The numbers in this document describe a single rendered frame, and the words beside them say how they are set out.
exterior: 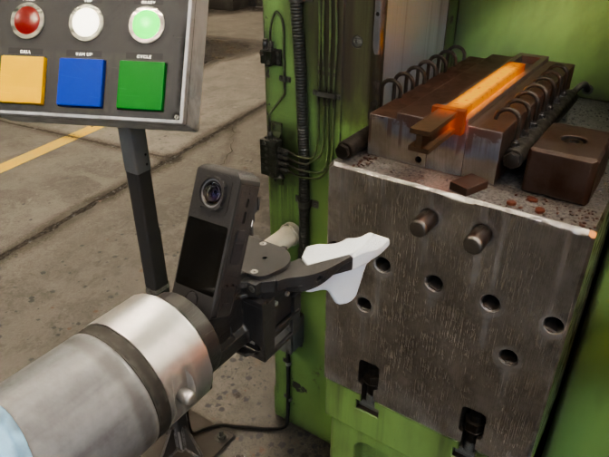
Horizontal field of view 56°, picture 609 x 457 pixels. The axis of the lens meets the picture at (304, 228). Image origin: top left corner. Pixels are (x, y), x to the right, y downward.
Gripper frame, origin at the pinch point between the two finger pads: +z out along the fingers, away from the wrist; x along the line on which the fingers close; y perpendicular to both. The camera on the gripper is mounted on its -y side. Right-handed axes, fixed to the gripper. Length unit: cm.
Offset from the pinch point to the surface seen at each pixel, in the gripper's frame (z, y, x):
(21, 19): 12, -9, -65
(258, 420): 43, 100, -47
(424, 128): 23.5, -1.2, 0.2
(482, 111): 38.5, 0.4, 2.6
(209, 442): 29, 99, -52
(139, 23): 21, -9, -47
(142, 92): 16.4, 0.0, -43.1
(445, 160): 33.0, 6.7, 0.1
